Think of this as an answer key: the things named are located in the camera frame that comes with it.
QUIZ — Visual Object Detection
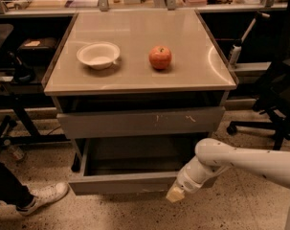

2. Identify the black office chair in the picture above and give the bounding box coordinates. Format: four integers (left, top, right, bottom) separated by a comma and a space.
227, 0, 290, 150

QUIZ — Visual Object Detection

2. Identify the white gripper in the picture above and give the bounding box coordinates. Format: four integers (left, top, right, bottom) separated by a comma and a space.
166, 167, 203, 203

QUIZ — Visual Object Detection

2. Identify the red apple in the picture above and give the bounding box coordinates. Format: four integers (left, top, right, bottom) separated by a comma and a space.
148, 46, 172, 70

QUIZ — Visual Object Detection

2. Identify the grey drawer cabinet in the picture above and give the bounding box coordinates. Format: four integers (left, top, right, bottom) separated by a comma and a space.
41, 9, 239, 173

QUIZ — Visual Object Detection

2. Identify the black box on shelf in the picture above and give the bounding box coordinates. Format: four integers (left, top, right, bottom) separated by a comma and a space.
17, 37, 58, 66

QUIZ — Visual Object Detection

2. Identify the white paper bowl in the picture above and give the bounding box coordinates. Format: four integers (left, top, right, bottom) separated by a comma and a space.
77, 42, 121, 70

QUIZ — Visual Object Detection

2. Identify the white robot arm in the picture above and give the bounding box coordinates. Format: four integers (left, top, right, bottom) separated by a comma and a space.
167, 138, 290, 230

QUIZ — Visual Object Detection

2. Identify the grey drawer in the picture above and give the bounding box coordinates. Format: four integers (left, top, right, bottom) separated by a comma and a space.
70, 135, 199, 196
57, 106, 225, 139

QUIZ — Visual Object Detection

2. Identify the white sneaker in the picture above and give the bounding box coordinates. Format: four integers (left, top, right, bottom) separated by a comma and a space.
16, 182, 69, 216

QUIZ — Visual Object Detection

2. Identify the grey top drawer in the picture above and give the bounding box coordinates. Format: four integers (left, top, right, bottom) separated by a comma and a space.
57, 106, 225, 139

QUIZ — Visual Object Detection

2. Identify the dark trouser leg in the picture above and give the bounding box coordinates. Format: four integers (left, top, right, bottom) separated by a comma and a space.
0, 162, 33, 208

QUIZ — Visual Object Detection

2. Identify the plastic bottle on floor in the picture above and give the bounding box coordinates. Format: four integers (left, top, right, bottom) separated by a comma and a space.
4, 140, 25, 162

